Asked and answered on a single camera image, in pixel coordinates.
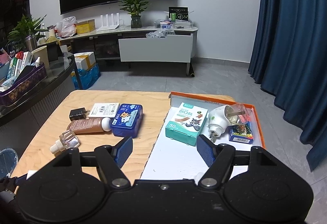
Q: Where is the white tv cabinet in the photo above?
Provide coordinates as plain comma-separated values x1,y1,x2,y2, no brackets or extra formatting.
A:
60,26,198,77

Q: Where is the white mosquito repellent plug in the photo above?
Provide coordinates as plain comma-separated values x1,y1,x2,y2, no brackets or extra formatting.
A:
208,104,249,143

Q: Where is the green bandage box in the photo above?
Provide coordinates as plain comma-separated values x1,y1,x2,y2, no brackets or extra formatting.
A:
165,102,208,147

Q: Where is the orange white cardboard tray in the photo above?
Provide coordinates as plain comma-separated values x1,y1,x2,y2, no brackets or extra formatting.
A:
139,91,267,181

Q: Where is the black green display box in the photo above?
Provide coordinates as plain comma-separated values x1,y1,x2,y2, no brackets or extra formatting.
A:
168,7,188,22

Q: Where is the white flat product box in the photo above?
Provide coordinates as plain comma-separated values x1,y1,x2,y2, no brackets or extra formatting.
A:
88,103,120,119

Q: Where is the dark blue curtain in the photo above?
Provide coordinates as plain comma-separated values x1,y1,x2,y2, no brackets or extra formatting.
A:
248,0,326,170

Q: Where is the white wifi router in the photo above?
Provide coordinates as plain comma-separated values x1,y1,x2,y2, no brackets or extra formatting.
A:
96,12,120,31

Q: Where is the plastic lined waste bin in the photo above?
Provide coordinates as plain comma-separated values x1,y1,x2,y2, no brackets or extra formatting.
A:
0,148,18,179

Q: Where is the blue bag with boxes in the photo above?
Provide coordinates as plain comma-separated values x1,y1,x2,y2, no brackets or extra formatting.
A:
74,51,100,90

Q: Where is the black glass side table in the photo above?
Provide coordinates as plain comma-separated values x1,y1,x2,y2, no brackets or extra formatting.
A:
1,53,77,156

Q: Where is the yellow box on cabinet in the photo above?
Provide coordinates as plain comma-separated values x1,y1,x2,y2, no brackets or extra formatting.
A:
75,19,95,34

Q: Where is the leafy plant at left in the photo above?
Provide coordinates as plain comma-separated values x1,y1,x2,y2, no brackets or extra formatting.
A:
7,15,48,52

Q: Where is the blue tin box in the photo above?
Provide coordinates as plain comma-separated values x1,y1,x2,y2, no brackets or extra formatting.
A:
111,104,143,138

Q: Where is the purple ornate storage box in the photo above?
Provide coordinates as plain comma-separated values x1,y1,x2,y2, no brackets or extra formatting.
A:
1,62,47,107

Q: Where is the steel thermos cup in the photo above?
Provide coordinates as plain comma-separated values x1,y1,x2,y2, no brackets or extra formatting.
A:
25,34,38,52

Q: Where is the red tiger playing card box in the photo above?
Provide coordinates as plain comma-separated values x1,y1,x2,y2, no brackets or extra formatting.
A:
228,122,254,144

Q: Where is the potted plant on cabinet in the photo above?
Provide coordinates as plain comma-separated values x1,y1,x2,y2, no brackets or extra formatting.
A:
119,0,149,29

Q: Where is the person's left hand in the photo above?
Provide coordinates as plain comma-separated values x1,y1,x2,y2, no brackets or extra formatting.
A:
0,176,18,204

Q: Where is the clear glass refill bottle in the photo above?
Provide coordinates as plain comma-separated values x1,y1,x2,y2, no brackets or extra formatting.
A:
50,129,80,154

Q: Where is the black usb charger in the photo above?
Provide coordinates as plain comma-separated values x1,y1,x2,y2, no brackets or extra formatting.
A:
69,107,89,121

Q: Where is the white square charger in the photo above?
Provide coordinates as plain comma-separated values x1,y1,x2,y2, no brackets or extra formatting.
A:
26,170,37,179

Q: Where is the white plastic bag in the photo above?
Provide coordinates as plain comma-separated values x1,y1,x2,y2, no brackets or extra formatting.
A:
55,16,76,38

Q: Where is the brown cosmetic tube white cap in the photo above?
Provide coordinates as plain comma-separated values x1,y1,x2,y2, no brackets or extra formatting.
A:
67,117,112,134

